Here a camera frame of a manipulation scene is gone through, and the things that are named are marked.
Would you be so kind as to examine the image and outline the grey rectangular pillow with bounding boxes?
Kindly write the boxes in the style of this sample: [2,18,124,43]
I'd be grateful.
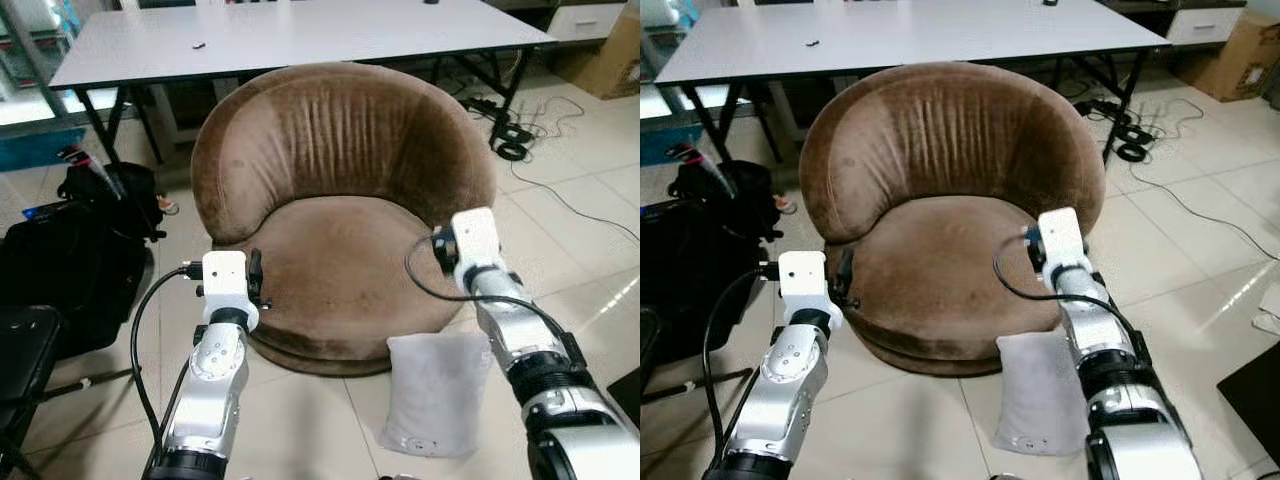
[378,332,493,459]
[993,330,1091,457]

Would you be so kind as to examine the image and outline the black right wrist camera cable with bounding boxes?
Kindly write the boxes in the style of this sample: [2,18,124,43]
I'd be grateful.
[993,230,1141,341]
[405,232,571,346]

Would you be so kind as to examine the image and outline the brown round velvet sofa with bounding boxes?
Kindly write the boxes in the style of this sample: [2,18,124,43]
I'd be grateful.
[190,62,498,377]
[798,62,1106,377]

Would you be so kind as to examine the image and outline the large black bag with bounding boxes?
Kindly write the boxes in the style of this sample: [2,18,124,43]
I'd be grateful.
[640,200,771,371]
[0,205,153,358]

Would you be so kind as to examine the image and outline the white drawer cabinet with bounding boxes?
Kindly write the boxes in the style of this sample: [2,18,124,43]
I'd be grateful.
[1165,5,1246,46]
[545,0,629,43]

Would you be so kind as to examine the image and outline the brown cardboard box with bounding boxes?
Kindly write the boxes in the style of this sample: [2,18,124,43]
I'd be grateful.
[555,30,641,99]
[1175,10,1280,103]

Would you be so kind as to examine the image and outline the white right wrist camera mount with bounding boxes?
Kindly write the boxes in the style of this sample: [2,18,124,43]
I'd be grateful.
[450,207,504,291]
[1037,207,1089,286]

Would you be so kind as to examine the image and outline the black routers with antennas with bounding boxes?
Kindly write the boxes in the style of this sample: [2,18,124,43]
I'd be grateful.
[1075,92,1156,163]
[465,92,538,163]

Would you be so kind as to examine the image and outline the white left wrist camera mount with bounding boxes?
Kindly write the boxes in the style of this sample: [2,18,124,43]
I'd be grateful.
[778,251,843,331]
[200,251,259,331]

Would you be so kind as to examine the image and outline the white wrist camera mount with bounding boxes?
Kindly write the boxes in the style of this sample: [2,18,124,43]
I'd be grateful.
[200,251,259,331]
[778,251,843,331]
[1037,207,1089,286]
[450,207,504,291]

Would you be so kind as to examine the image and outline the blue box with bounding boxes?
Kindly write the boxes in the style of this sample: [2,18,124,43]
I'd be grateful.
[0,125,86,173]
[640,120,691,167]

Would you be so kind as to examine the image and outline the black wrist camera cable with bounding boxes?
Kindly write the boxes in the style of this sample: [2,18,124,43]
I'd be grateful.
[702,262,781,471]
[405,232,571,346]
[993,230,1141,341]
[129,262,206,471]

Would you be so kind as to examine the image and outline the crumpled white grey cloth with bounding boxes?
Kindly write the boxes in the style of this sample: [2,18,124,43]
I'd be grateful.
[1250,285,1280,336]

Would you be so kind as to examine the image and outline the black left wrist camera cable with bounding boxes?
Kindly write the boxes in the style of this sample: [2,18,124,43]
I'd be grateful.
[702,262,781,471]
[129,262,206,471]

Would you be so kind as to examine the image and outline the white table with black legs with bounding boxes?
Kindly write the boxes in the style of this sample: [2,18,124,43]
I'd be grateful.
[48,0,557,166]
[655,0,1171,166]

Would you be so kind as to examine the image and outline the long black floor cable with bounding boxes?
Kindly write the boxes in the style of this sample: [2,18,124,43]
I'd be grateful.
[510,150,641,244]
[1135,160,1280,263]

